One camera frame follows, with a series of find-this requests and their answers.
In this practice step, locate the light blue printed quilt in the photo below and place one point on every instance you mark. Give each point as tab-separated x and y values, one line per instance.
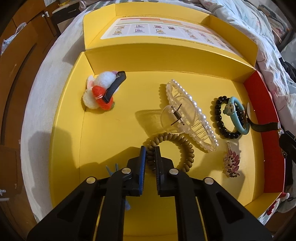
270	34

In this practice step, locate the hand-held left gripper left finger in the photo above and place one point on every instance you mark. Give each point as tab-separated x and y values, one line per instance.
142	166

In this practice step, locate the plastic bag in drawer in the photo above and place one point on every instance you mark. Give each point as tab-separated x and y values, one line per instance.
9	41

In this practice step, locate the clear pearl hair claw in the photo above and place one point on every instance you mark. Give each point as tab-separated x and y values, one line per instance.
178	109

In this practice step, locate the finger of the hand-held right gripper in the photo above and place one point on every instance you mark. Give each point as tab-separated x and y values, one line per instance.
289	143

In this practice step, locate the wooden wardrobe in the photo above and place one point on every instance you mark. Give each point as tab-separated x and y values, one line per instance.
13	69

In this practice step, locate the blue hair clip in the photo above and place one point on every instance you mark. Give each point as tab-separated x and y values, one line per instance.
113	169

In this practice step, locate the black wristwatch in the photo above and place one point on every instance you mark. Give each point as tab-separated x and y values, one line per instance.
263	127

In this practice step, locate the white orange plush hair clip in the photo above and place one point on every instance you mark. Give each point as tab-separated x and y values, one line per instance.
101	78

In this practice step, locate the pink leaf hair clip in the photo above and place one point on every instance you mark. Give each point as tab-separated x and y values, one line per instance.
231	162

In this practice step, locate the yellow cardboard box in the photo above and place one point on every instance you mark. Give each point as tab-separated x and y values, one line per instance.
129	97

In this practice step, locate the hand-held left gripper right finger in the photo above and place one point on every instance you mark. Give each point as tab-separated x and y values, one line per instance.
159	166

